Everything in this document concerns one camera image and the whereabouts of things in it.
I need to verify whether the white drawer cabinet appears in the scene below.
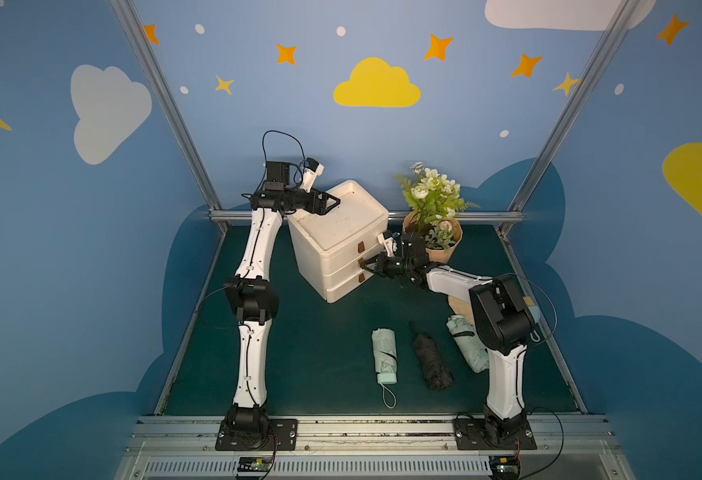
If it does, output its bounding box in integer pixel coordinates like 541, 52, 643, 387
287, 180, 389, 303

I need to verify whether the mint green umbrella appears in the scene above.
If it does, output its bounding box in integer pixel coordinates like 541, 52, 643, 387
371, 328, 398, 409
446, 315, 489, 373

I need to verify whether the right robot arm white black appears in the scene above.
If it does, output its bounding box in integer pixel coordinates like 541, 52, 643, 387
361, 231, 537, 450

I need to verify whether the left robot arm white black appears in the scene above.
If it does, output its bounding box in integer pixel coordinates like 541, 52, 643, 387
220, 188, 340, 450

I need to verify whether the black folded umbrella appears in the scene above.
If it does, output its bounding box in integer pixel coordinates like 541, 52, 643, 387
409, 321, 454, 391

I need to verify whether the potted artificial flower plant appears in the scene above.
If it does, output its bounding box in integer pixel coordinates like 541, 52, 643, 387
395, 162, 478, 263

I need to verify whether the beige work glove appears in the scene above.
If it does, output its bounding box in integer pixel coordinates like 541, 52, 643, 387
448, 296, 475, 325

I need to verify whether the right circuit board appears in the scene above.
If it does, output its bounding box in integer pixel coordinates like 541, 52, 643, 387
489, 456, 521, 480

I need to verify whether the circuit board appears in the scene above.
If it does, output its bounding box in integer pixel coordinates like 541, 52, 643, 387
489, 456, 521, 480
236, 457, 271, 475

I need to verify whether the left circuit board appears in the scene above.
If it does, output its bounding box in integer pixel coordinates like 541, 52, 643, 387
236, 457, 271, 475

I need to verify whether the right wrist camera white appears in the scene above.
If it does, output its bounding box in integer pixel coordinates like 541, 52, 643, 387
376, 231, 398, 257

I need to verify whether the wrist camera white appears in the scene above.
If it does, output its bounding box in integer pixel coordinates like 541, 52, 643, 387
376, 231, 398, 257
300, 157, 324, 192

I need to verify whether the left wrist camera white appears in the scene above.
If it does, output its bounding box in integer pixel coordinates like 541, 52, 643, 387
300, 157, 324, 192

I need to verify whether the aluminium frame back rail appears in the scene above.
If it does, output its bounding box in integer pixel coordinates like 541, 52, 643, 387
209, 210, 524, 224

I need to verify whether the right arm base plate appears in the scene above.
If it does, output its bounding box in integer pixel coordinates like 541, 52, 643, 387
452, 416, 537, 451

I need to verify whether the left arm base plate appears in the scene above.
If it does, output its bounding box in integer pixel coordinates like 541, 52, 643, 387
214, 418, 298, 451

